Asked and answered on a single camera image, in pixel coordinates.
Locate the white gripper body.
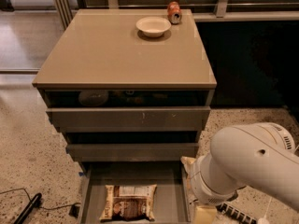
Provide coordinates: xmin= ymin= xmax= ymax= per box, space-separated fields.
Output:
xmin=190 ymin=155 xmax=239 ymax=206

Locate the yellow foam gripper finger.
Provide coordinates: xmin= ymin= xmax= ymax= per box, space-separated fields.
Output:
xmin=180 ymin=156 xmax=196 ymax=174
xmin=193 ymin=206 xmax=217 ymax=224

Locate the brown chip bag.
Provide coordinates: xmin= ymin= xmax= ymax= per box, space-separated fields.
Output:
xmin=99 ymin=184 xmax=157 ymax=222

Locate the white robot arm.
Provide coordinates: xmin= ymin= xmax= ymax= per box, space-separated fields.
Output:
xmin=181 ymin=122 xmax=299 ymax=211

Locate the middle grey drawer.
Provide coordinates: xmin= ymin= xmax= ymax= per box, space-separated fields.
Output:
xmin=66 ymin=143 xmax=198 ymax=162

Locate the grey drawer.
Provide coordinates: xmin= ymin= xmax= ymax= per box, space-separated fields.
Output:
xmin=47 ymin=106 xmax=210 ymax=133
xmin=78 ymin=162 xmax=191 ymax=224
xmin=66 ymin=143 xmax=198 ymax=162

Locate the bottom grey drawer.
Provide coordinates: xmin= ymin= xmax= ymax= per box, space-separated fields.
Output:
xmin=78 ymin=162 xmax=191 ymax=224

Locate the top grey drawer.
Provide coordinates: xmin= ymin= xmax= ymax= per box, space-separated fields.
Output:
xmin=47 ymin=106 xmax=210 ymax=133

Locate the tan drawer cabinet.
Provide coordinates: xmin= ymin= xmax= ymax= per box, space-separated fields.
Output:
xmin=32 ymin=8 xmax=218 ymax=224

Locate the grey bowl in drawer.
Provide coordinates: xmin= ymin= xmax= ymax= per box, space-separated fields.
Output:
xmin=78 ymin=90 xmax=108 ymax=106

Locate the black power strip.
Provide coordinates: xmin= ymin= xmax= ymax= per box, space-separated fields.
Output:
xmin=216 ymin=203 xmax=257 ymax=224

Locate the black power adapter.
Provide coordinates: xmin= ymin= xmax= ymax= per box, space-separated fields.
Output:
xmin=69 ymin=203 xmax=80 ymax=218

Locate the white bowl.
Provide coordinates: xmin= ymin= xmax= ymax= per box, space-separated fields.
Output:
xmin=135 ymin=17 xmax=171 ymax=37

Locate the orange soda can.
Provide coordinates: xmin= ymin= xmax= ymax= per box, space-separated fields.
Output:
xmin=167 ymin=1 xmax=182 ymax=24

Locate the black bar on floor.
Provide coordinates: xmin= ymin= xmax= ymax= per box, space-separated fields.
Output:
xmin=13 ymin=193 xmax=42 ymax=224

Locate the white cable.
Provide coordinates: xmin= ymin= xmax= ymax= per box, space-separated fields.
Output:
xmin=257 ymin=144 xmax=299 ymax=224

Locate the black floor cable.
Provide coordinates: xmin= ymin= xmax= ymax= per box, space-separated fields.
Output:
xmin=0 ymin=188 xmax=76 ymax=211

